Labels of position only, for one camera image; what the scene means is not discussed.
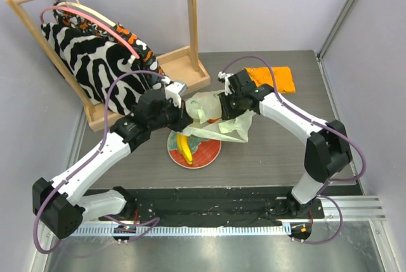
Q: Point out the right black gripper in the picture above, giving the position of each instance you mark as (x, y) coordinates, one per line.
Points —
(226, 106)

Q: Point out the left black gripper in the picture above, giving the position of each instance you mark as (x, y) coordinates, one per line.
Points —
(183, 118)

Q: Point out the pale yellow plastic bag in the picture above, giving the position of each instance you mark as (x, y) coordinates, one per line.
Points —
(203, 106)

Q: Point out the fake yellow bananas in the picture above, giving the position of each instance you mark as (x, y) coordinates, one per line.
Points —
(184, 149)

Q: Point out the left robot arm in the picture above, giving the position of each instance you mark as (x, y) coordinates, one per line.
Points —
(61, 203)

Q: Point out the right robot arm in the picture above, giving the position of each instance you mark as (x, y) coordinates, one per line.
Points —
(327, 152)

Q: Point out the fake orange fruit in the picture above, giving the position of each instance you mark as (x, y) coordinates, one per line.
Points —
(211, 121)

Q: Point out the wooden clothes rack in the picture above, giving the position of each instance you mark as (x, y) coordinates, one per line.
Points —
(39, 96)

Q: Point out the red and teal plate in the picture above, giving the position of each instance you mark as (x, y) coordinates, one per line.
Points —
(204, 151)

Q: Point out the orange folded cloth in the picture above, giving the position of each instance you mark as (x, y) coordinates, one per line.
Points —
(282, 75)

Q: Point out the orange patterned garment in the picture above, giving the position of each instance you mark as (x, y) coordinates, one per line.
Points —
(147, 59)

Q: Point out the zebra print garment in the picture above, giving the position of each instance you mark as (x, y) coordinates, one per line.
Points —
(96, 62)

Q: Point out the pink clothes hanger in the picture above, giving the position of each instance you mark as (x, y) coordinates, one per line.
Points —
(93, 20)

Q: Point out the cream clothes hanger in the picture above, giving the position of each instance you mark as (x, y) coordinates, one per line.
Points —
(92, 12)

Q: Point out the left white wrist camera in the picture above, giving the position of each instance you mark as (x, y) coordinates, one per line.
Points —
(173, 92)

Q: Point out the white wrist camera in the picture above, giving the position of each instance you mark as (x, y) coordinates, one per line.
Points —
(173, 92)
(223, 77)

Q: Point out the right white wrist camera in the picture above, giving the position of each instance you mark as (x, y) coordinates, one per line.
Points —
(223, 77)

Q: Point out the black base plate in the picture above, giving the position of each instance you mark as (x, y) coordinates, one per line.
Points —
(216, 206)

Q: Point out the slotted cable duct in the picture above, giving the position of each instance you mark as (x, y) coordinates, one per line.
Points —
(112, 229)

